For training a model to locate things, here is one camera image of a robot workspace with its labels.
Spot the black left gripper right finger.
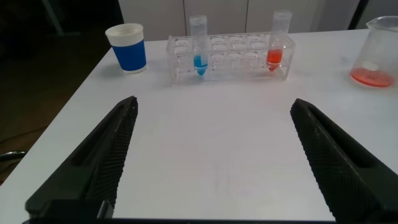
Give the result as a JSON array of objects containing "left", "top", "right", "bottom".
[{"left": 290, "top": 98, "right": 398, "bottom": 223}]

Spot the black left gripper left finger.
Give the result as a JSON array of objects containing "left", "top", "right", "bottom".
[{"left": 24, "top": 95, "right": 139, "bottom": 220}]

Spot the test tube with blue liquid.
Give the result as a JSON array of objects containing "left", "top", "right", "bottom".
[{"left": 189, "top": 14, "right": 210, "bottom": 77}]

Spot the clear glass beaker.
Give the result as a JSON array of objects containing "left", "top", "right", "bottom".
[{"left": 348, "top": 16, "right": 398, "bottom": 89}]

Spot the test tube with red liquid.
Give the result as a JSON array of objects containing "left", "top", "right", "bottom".
[{"left": 266, "top": 9, "right": 293, "bottom": 72}]

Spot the clear plastic test tube rack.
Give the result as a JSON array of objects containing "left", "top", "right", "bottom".
[{"left": 166, "top": 32, "right": 296, "bottom": 85}]

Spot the blue white paper cup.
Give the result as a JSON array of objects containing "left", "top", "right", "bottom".
[{"left": 104, "top": 23, "right": 148, "bottom": 75}]

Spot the metal chair frame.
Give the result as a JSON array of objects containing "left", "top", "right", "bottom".
[{"left": 0, "top": 151, "right": 27, "bottom": 162}]

